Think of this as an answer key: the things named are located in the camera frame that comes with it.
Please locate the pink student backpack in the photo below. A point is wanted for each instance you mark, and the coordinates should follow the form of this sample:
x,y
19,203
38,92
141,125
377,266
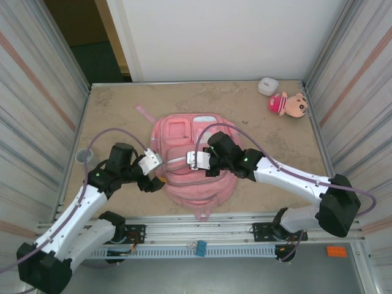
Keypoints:
x,y
199,193

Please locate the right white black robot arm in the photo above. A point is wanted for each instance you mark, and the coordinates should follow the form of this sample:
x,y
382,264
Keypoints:
x,y
337,208

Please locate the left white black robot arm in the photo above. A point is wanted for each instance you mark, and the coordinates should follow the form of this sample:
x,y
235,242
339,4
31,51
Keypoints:
x,y
39,269

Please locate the grey plastic cup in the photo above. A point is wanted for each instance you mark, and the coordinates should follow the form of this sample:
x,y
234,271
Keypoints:
x,y
92,159

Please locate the blue binder clip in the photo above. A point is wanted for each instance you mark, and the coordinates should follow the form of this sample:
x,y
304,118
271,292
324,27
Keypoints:
x,y
200,248

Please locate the pink plush doll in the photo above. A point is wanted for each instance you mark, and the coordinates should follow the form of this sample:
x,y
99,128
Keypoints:
x,y
291,105

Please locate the small white square box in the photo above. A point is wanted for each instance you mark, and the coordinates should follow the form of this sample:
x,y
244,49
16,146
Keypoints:
x,y
268,86

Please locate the orange toy brick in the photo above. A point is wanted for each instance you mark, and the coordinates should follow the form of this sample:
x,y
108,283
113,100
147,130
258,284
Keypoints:
x,y
336,251

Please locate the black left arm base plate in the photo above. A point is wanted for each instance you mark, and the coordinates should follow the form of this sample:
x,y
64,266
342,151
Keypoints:
x,y
136,232

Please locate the aluminium rail frame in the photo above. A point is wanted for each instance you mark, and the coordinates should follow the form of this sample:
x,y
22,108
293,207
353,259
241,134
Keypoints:
x,y
199,228

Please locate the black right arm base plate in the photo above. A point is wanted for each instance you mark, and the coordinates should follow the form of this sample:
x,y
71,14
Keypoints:
x,y
260,231

